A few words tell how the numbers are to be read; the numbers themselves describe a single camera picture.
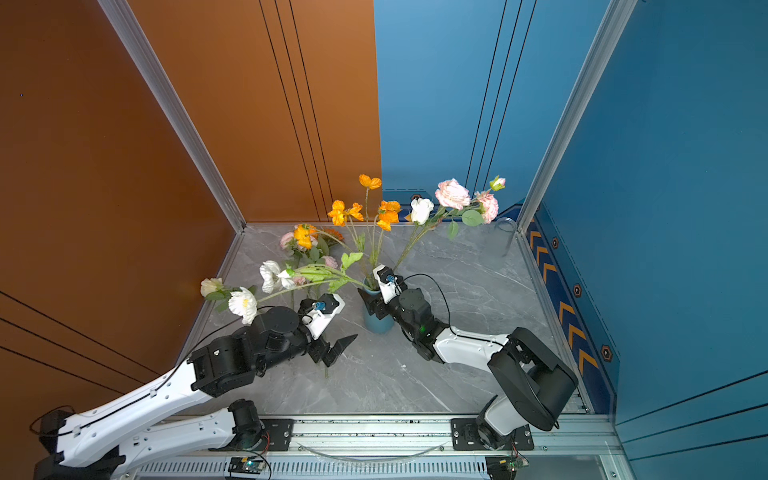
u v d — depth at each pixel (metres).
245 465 0.71
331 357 0.59
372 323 0.89
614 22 0.71
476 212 0.66
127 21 0.71
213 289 0.99
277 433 0.74
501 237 0.97
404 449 0.72
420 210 0.63
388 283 0.69
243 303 0.48
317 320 0.56
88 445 0.40
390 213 0.71
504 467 0.70
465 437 0.72
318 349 0.58
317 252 1.02
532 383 0.44
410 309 0.63
